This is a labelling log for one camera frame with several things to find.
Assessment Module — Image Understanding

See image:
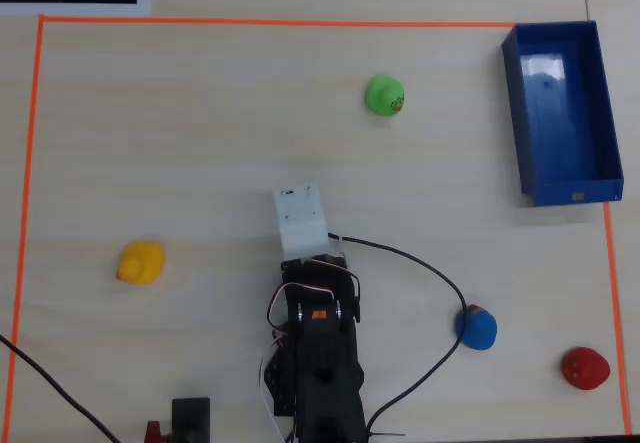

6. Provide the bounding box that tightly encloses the blue plastic box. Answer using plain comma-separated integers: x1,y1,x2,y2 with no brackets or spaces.
501,20,625,208

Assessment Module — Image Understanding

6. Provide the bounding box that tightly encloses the blue rubber duck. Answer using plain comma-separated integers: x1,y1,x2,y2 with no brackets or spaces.
454,303,499,352

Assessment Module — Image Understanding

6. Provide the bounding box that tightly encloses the red rubber duck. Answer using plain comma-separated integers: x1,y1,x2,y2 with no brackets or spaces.
560,346,612,392

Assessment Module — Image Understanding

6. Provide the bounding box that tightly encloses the thick black cable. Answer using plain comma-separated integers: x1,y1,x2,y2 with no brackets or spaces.
0,333,122,443

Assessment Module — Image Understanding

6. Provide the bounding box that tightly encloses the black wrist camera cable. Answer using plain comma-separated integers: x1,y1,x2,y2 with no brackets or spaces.
327,232,470,432

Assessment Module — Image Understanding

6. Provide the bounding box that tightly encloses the green rubber duck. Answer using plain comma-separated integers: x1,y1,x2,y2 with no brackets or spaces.
364,74,406,118

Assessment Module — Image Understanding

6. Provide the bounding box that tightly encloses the orange tape border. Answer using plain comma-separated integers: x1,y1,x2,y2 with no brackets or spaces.
2,14,632,437

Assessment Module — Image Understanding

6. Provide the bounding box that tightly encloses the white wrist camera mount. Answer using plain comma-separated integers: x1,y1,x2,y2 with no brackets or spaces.
273,181,349,264

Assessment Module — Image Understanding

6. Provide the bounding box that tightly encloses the yellow rubber duck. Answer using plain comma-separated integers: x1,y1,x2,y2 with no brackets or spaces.
115,240,166,287

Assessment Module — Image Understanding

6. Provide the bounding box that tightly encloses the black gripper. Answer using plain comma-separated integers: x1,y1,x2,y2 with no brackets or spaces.
279,254,362,324

